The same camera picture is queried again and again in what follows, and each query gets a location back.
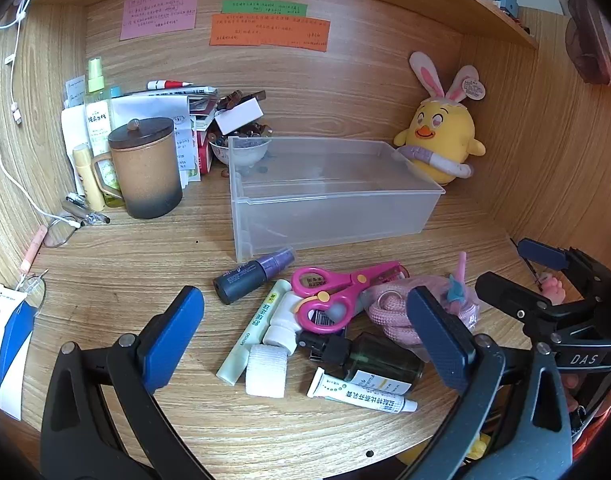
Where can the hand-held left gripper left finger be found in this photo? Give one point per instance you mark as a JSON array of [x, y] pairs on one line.
[[173, 330]]

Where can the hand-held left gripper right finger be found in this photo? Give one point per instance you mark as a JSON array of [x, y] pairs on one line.
[[440, 335]]

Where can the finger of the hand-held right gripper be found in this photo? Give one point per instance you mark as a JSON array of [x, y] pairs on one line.
[[543, 254], [515, 297]]

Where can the pink stick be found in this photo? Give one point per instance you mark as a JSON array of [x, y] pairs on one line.
[[462, 265]]

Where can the dark green bottle black cap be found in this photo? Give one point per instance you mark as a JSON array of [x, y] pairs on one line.
[[380, 360]]

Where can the pale green lip balm tube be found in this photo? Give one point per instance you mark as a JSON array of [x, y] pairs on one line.
[[255, 330]]

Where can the white ointment tube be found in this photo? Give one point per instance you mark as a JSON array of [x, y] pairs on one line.
[[355, 392]]

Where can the clear plastic storage box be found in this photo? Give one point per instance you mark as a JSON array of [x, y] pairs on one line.
[[330, 195]]

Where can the person's right hand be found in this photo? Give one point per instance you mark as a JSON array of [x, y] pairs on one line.
[[575, 395]]

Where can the grey and purple spray bottle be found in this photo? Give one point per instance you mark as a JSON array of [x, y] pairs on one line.
[[245, 277]]

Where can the white bandage roll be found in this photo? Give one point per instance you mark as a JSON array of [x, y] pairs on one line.
[[266, 370]]

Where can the white plastic inhaler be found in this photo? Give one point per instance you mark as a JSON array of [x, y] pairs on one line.
[[283, 325]]

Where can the pink scissors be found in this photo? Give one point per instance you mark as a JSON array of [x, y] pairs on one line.
[[335, 287]]

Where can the black barcode item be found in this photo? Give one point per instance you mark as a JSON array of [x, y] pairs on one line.
[[325, 321]]

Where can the yellow item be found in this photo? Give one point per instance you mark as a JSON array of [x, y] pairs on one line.
[[478, 447]]

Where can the eyeglasses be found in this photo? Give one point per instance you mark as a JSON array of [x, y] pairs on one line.
[[72, 215]]

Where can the yellow chick plush toy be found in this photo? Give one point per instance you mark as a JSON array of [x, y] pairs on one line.
[[443, 132]]

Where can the pink pen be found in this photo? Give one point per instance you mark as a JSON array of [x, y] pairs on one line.
[[34, 250]]

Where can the brown ceramic mug with lid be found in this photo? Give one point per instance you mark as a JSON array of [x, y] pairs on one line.
[[148, 170]]

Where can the blue and white card box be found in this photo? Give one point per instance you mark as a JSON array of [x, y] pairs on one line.
[[7, 345]]

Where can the pale yellow stick tube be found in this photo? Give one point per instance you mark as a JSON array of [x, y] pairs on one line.
[[85, 175]]

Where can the white bowl of marbles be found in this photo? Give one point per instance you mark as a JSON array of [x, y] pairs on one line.
[[220, 152]]

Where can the stack of papers and booklets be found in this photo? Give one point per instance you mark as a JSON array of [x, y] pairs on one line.
[[150, 107]]

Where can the small white cardboard box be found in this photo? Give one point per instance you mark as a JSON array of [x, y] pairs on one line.
[[238, 116]]

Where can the dark brown object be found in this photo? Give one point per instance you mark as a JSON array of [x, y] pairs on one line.
[[593, 35]]

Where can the yellow-green spray bottle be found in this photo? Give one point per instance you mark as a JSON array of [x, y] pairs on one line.
[[97, 110]]

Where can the brown leather wallet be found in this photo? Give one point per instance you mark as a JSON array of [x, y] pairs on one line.
[[240, 96]]

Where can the red and white marker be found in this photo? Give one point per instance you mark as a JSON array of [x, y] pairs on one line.
[[168, 84]]

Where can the blue shelf item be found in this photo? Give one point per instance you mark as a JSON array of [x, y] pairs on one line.
[[505, 1]]

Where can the orange paper note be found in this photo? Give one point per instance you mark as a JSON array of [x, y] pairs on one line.
[[270, 32]]

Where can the pink paper note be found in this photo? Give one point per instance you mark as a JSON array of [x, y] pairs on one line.
[[159, 12]]

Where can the green paper note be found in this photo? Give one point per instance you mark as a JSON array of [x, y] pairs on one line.
[[264, 7]]

